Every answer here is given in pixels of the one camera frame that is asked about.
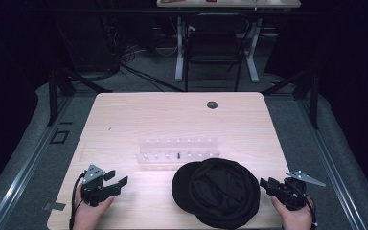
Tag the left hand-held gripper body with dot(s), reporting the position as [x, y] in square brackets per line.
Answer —
[98, 188]

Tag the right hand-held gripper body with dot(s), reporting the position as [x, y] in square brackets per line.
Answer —
[292, 191]

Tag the person's left hand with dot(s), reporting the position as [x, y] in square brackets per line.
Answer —
[91, 213]

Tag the person's right hand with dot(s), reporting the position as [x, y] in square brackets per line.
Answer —
[295, 218]

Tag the black cap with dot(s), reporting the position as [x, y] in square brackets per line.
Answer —
[218, 195]

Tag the grey tape strip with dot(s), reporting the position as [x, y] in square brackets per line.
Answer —
[54, 206]

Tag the black tape square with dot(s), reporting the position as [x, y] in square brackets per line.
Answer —
[59, 136]

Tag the clear acrylic rack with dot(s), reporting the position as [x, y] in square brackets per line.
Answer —
[179, 149]

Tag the short black tape strip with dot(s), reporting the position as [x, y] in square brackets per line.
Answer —
[66, 123]

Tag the grey table grommet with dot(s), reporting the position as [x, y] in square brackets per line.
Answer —
[212, 104]

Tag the black metal stand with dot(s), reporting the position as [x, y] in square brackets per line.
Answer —
[60, 86]
[310, 92]

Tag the black chair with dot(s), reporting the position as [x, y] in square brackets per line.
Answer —
[215, 44]

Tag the white-legged desk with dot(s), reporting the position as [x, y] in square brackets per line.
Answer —
[230, 4]

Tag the metal floor rail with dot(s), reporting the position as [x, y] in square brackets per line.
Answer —
[28, 166]
[329, 163]

